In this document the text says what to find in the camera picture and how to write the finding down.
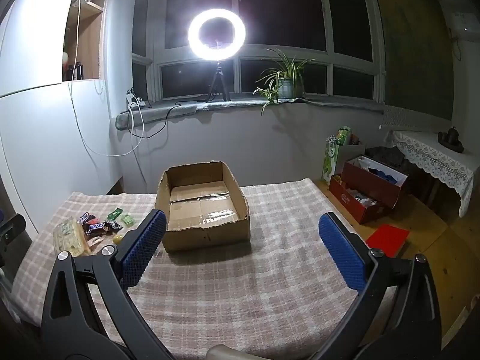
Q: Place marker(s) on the large clear snack packet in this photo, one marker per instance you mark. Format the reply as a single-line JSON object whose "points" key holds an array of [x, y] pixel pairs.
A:
{"points": [[69, 237]]}

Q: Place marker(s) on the large red box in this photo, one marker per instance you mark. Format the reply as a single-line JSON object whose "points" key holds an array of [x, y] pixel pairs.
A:
{"points": [[371, 187]]}

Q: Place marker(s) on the dark bottles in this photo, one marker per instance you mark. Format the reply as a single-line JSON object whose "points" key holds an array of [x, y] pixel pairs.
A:
{"points": [[77, 72]]}

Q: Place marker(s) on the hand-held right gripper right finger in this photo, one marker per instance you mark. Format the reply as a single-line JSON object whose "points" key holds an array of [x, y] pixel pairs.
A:
{"points": [[341, 255]]}

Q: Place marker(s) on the grey box with packets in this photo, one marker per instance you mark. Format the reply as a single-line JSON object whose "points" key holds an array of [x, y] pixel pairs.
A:
{"points": [[352, 153]]}

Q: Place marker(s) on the dark green wrapper candy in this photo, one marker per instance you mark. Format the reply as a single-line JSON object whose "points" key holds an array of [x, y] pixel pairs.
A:
{"points": [[115, 214]]}

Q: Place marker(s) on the white wall device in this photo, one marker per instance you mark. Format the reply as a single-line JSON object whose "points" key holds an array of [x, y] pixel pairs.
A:
{"points": [[463, 26]]}

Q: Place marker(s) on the olive curtain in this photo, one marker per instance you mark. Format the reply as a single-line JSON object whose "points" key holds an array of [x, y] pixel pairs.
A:
{"points": [[412, 45]]}

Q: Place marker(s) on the side table with lace cloth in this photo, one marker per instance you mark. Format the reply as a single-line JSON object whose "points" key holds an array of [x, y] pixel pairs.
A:
{"points": [[431, 153]]}

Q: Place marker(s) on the black wrapper candy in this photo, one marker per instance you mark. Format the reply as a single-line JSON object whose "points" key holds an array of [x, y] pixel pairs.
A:
{"points": [[113, 225]]}

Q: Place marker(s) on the grey windowsill cloth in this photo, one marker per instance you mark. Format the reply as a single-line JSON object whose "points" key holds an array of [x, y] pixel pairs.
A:
{"points": [[232, 105]]}

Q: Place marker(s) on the white power strip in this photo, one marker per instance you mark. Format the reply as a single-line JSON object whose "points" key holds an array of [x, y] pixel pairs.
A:
{"points": [[134, 100]]}

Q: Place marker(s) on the round yellow candy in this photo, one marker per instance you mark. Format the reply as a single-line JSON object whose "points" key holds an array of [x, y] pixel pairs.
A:
{"points": [[118, 238]]}

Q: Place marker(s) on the wooden shelf niche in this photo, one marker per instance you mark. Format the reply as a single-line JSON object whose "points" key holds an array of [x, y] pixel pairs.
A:
{"points": [[92, 41]]}

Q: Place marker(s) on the light green wrapper candy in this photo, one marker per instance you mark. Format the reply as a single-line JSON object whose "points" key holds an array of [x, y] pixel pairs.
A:
{"points": [[128, 220]]}

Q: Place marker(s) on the small dark purple wrapper candy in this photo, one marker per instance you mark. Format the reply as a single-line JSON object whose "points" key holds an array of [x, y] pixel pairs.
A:
{"points": [[83, 218]]}

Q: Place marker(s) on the small tan snack packet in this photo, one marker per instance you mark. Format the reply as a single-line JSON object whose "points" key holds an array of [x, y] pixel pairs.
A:
{"points": [[97, 242]]}

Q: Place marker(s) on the cardboard box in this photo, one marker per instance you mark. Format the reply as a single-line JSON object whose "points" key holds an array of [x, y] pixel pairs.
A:
{"points": [[204, 210]]}

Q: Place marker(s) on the window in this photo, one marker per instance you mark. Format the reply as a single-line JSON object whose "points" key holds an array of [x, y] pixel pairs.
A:
{"points": [[285, 11]]}

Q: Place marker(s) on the potted spider plant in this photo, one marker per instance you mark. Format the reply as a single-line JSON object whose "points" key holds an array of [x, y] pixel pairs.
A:
{"points": [[287, 82]]}

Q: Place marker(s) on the red flat box lid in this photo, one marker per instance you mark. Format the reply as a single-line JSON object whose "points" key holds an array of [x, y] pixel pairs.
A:
{"points": [[387, 240]]}

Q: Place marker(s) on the brown wrapper chocolate bar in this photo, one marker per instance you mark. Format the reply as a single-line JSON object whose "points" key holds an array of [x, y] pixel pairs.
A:
{"points": [[95, 228]]}

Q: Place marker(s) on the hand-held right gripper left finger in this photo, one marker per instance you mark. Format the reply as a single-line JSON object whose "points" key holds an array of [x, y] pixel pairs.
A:
{"points": [[144, 247]]}

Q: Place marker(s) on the black tripod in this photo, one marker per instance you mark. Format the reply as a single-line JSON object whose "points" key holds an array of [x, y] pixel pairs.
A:
{"points": [[218, 84]]}

